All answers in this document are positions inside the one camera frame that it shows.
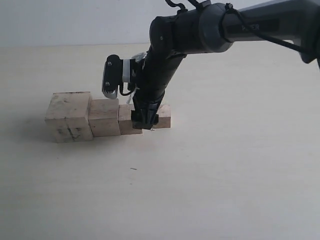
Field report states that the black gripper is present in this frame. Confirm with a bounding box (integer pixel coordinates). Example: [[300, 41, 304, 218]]
[[131, 93, 165, 130]]

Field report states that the third largest wooden cube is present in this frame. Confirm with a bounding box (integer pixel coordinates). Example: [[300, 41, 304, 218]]
[[118, 104, 143, 135]]

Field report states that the smallest wooden cube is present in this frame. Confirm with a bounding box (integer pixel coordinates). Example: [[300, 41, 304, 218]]
[[152, 104, 171, 129]]

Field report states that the second largest wooden cube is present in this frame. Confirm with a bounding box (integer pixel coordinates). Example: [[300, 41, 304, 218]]
[[88, 98, 121, 138]]

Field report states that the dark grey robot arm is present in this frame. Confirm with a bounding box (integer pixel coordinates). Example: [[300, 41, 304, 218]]
[[131, 0, 320, 130]]

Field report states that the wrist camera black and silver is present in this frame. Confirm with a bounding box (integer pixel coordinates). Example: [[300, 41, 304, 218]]
[[101, 54, 137, 100]]

